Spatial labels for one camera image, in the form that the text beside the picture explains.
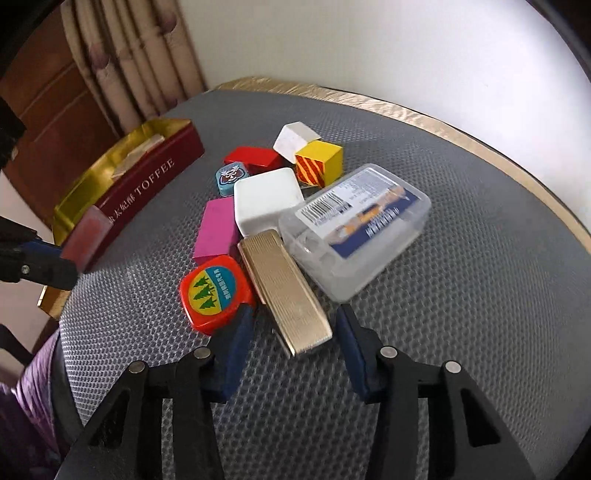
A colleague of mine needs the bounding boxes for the pale red eraser block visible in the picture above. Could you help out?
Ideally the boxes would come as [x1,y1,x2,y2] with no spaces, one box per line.
[61,206,112,273]

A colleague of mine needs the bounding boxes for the pink rectangular block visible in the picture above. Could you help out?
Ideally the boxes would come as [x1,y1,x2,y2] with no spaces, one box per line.
[192,197,240,265]

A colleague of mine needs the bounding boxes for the gold ribbed metal case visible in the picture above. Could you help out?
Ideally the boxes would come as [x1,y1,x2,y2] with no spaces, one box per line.
[238,229,332,357]

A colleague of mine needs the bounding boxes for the small blue badge tin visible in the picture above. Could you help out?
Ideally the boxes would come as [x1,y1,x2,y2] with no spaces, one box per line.
[215,162,249,197]

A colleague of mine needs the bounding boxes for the clear plastic box with label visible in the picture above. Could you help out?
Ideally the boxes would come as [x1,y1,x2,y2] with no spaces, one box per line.
[279,163,432,303]

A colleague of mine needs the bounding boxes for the red wooden block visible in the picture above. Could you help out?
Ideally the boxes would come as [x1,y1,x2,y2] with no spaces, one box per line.
[223,146,283,175]

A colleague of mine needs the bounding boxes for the white striped wooden cube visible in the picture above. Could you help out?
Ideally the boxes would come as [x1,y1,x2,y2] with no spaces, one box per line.
[273,122,321,164]

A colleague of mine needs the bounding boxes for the yellow red-striped wooden cube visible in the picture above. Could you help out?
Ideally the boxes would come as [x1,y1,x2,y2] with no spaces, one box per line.
[295,140,344,188]

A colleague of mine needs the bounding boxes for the purple cloth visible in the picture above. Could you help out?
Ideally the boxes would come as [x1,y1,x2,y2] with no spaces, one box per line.
[1,332,61,479]

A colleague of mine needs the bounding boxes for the brown wooden cabinet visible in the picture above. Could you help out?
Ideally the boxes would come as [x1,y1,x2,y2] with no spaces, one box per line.
[1,9,118,225]

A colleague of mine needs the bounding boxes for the grey mesh cushion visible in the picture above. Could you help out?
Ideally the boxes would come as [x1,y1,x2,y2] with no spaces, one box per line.
[59,90,590,479]

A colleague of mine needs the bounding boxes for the red gold toffee box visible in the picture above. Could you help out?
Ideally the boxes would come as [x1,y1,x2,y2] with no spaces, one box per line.
[37,117,206,321]

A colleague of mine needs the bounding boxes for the beige patterned curtain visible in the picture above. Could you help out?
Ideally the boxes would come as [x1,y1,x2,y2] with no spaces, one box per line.
[60,0,205,136]

